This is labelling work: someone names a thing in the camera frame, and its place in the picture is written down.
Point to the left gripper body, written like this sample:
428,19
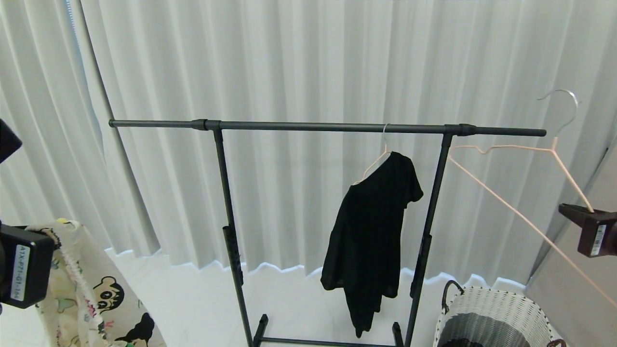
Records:
29,270

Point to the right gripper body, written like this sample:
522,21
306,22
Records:
602,236

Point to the cream printed garment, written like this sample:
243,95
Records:
82,299

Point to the pink clothes hanger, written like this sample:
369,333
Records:
574,180
384,140

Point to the black garment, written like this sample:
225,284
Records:
371,241

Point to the white laundry basket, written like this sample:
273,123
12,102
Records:
491,299

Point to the black clothes rack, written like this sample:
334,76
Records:
313,126

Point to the white curtain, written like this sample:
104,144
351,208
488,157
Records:
289,58

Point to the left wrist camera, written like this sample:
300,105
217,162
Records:
7,142

